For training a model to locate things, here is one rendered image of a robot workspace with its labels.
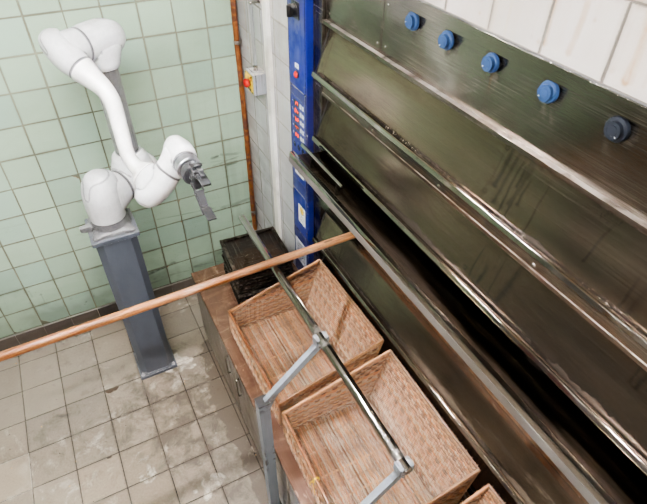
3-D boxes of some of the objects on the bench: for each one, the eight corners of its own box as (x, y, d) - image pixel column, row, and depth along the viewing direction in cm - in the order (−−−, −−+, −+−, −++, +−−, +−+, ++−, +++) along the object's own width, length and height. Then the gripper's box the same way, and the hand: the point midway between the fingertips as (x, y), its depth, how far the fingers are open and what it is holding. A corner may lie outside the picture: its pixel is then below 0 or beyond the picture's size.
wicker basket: (385, 386, 225) (391, 345, 206) (468, 507, 187) (485, 470, 169) (280, 432, 208) (277, 393, 190) (349, 575, 170) (353, 543, 152)
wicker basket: (320, 297, 264) (320, 256, 246) (381, 380, 227) (387, 339, 209) (228, 332, 246) (222, 290, 228) (279, 428, 209) (275, 388, 191)
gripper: (195, 136, 177) (216, 167, 163) (205, 196, 193) (225, 229, 179) (173, 141, 174) (192, 172, 160) (185, 202, 191) (203, 235, 176)
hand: (208, 201), depth 170 cm, fingers open, 13 cm apart
